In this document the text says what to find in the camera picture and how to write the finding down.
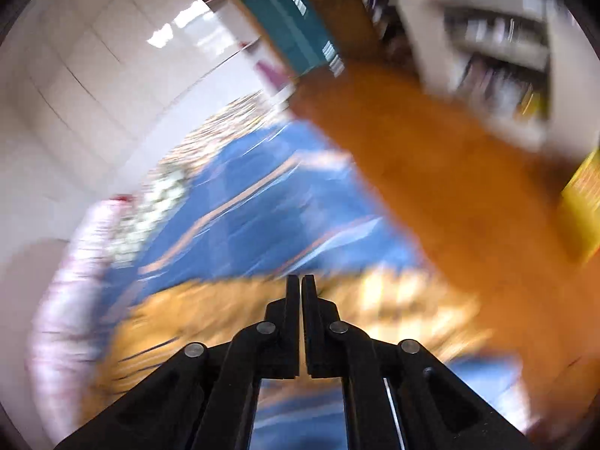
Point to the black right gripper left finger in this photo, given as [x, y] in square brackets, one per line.
[203, 397]

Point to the yellow striped knit sweater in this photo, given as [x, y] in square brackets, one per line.
[389, 306]

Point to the white bookshelf unit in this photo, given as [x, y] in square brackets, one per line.
[525, 68]

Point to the blue patterned bedsheet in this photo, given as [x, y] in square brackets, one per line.
[278, 202]

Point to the pink white floral pillow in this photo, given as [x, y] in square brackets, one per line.
[63, 346]

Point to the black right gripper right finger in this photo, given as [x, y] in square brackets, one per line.
[397, 396]

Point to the green white patterned cushion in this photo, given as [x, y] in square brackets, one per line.
[170, 182]

